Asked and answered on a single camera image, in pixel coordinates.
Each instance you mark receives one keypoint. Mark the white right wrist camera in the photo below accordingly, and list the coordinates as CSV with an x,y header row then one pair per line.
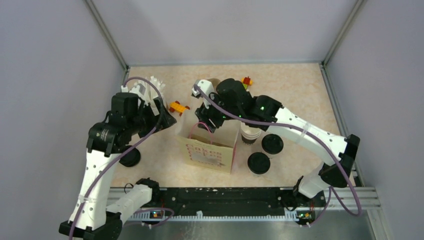
x,y
201,88

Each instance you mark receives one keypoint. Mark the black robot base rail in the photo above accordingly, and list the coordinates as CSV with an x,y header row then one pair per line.
x,y
270,196

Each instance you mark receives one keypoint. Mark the stack of paper cups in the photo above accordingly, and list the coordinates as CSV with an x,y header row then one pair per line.
x,y
249,135

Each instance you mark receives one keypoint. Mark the black cup lid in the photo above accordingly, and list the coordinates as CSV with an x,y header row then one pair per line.
x,y
272,144
258,163

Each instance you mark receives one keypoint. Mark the red green toy brick car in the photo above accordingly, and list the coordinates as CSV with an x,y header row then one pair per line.
x,y
246,82

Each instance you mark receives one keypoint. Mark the yellow toy brick car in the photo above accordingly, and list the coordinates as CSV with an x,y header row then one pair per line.
x,y
176,107

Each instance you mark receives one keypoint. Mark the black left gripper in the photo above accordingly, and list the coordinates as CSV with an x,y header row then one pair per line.
x,y
147,108

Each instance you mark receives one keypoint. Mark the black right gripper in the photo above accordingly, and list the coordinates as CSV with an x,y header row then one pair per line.
x,y
204,115

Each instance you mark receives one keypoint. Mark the brown cardboard cup carrier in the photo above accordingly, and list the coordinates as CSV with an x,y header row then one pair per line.
x,y
214,81

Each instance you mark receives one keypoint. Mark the stack of black lids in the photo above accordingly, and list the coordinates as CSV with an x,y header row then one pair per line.
x,y
131,159

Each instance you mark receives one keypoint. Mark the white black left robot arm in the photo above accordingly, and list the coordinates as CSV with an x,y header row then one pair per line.
x,y
108,142

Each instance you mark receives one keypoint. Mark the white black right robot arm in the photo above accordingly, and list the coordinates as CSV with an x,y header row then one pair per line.
x,y
231,101

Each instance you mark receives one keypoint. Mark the kraft pink paper bag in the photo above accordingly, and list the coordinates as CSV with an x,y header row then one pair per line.
x,y
201,148

